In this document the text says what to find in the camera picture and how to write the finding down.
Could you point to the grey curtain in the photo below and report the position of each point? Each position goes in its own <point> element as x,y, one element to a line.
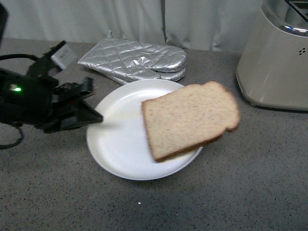
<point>213,25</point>

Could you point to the brown bread slice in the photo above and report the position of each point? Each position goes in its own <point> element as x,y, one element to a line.
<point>189,118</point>

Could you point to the lower silver quilted oven mitt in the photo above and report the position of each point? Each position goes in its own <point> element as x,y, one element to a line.
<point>174,76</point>

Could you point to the white round plate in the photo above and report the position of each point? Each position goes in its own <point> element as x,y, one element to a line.
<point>119,144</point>

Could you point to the silver quilted oven mitt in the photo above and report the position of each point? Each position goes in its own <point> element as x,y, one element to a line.
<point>174,76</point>
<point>125,58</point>

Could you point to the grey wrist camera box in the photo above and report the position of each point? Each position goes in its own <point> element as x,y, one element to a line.
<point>63,57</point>

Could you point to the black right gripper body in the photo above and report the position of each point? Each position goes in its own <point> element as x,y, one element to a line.
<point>27,99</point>

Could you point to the beige and chrome toaster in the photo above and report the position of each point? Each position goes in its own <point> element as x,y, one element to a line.
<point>273,69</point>

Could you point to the upper silver quilted oven mitt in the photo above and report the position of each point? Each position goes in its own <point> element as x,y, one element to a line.
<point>125,58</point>

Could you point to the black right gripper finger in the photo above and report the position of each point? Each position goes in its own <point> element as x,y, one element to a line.
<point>78,114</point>
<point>74,90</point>

